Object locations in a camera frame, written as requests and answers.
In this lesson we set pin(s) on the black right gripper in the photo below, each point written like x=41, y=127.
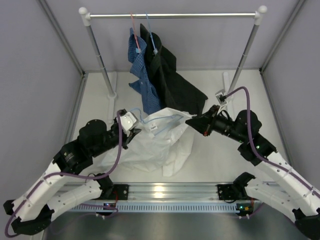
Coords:
x=202, y=123

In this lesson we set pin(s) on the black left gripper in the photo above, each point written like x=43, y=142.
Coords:
x=127, y=140

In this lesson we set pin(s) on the light blue wire hanger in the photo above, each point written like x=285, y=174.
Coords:
x=159, y=121

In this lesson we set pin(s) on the white shirt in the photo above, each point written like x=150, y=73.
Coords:
x=168, y=150

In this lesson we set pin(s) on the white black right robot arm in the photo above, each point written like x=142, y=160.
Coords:
x=297, y=199

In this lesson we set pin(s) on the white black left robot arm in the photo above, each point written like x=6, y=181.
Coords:
x=62, y=187

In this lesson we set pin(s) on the dark striped shirt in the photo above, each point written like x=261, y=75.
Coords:
x=173, y=90

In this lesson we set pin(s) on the light blue hanger under dark shirt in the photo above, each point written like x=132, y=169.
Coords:
x=155, y=50

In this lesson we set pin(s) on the blue checkered shirt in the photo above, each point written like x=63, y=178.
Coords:
x=150, y=101

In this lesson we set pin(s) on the white clothes rack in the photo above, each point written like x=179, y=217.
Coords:
x=111, y=84

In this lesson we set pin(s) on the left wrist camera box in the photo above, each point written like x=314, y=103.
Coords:
x=128, y=120

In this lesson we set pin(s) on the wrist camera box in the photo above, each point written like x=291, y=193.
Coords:
x=128, y=120
x=222, y=99

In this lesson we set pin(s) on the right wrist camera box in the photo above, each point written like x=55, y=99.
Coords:
x=222, y=99

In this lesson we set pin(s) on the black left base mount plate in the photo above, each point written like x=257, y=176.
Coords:
x=120, y=192

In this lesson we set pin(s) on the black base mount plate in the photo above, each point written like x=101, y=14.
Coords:
x=227, y=193
x=120, y=192

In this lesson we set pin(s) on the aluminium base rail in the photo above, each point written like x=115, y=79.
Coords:
x=162, y=192

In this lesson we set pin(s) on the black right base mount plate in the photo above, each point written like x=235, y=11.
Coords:
x=227, y=193

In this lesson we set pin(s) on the grey aluminium frame profile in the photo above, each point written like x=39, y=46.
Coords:
x=46, y=9

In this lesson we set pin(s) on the white slotted cable duct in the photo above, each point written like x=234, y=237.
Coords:
x=184, y=207

